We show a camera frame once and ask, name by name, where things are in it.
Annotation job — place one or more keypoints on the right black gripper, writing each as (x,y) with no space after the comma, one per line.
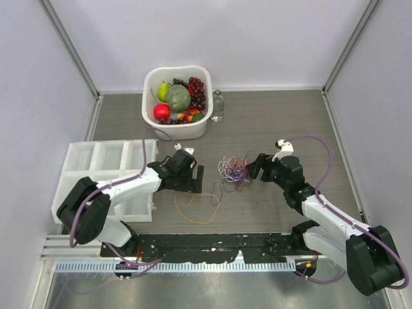
(264,161)

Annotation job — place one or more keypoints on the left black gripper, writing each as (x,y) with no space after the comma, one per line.
(193,185)

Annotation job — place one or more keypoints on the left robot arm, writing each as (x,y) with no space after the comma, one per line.
(85,210)

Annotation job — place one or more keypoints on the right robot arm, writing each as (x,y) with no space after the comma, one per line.
(368,255)

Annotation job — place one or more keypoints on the white fruit basket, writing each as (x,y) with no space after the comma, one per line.
(153,81)

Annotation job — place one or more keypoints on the dark cherries front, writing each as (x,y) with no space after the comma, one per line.
(172,121)

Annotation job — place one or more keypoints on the peach fruit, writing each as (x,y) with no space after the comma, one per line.
(188,114)

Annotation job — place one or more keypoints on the green lime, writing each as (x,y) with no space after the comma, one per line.
(197,117)

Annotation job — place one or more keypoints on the red apple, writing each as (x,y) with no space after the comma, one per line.
(161,112)

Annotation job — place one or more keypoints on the green melon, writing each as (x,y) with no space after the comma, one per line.
(178,98)

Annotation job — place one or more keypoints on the white compartment tray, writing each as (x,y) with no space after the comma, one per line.
(101,161)

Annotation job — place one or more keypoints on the clear plastic bottle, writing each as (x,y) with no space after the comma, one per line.
(218,106)

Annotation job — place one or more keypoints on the green pear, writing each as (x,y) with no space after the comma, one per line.
(162,92)

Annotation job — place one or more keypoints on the red grape bunch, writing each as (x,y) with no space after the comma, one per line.
(198,94)

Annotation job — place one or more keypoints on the dark grape bunch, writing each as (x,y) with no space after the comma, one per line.
(180,82)

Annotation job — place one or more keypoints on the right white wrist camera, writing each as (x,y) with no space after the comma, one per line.
(285,148)

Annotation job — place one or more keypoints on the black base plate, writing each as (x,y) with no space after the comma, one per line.
(219,248)

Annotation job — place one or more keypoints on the slotted cable duct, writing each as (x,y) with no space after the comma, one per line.
(117,266)

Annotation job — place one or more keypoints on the aluminium rail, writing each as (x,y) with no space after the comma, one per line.
(57,247)

